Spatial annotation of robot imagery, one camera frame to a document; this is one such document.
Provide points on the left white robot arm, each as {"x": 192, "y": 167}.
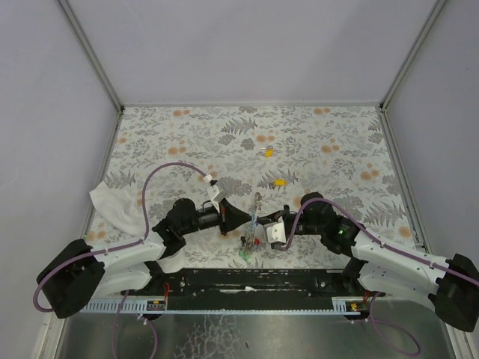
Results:
{"x": 82, "y": 272}

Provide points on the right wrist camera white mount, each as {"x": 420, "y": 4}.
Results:
{"x": 278, "y": 234}

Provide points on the yellow key far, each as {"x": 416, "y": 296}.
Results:
{"x": 267, "y": 151}

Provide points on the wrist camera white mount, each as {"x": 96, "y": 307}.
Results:
{"x": 278, "y": 234}
{"x": 214, "y": 189}

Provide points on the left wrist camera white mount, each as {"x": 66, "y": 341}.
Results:
{"x": 214, "y": 189}

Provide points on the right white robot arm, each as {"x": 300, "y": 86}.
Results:
{"x": 447, "y": 286}

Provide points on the floral table mat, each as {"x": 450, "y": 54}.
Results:
{"x": 161, "y": 154}

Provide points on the yellow key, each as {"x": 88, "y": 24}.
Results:
{"x": 278, "y": 183}
{"x": 267, "y": 151}

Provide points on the white cloth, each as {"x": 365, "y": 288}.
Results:
{"x": 119, "y": 208}

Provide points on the yellow key near centre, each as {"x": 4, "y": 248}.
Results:
{"x": 278, "y": 183}

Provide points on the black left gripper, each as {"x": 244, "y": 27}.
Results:
{"x": 224, "y": 217}

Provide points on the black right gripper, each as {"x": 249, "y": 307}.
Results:
{"x": 285, "y": 219}

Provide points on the metal keyring organizer with keys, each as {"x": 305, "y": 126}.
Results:
{"x": 250, "y": 241}

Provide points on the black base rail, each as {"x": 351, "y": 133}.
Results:
{"x": 250, "y": 290}

